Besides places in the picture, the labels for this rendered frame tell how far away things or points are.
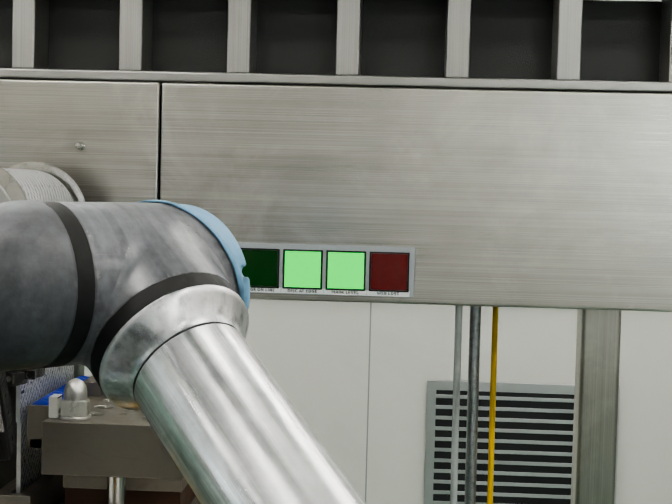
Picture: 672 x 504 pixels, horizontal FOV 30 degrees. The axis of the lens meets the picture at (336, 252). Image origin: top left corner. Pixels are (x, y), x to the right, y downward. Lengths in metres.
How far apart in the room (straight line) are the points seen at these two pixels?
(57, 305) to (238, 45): 0.98
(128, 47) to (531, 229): 0.61
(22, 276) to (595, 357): 1.24
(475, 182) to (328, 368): 2.43
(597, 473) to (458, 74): 0.65
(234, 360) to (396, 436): 3.33
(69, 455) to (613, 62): 0.93
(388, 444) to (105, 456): 2.76
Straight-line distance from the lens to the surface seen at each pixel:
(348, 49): 1.76
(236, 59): 1.77
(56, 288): 0.84
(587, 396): 1.94
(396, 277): 1.73
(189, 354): 0.83
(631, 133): 1.77
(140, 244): 0.88
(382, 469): 4.17
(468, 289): 1.74
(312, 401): 4.14
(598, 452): 1.96
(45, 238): 0.84
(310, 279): 1.74
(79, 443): 1.45
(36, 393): 1.56
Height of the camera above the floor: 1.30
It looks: 3 degrees down
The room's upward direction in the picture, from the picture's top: 1 degrees clockwise
